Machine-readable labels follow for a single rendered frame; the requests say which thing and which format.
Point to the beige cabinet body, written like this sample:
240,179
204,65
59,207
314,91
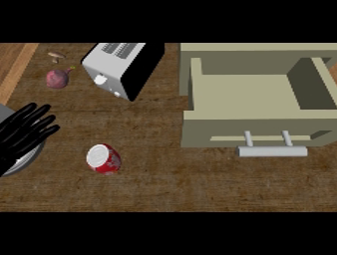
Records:
255,56

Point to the brown mushroom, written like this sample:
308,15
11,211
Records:
56,55

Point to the white and black toaster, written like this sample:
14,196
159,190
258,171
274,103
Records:
122,69

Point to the grey round plate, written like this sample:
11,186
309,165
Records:
25,159

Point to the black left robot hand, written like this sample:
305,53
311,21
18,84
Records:
17,132

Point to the red can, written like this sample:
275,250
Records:
104,159

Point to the beige open drawer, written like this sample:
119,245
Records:
269,109

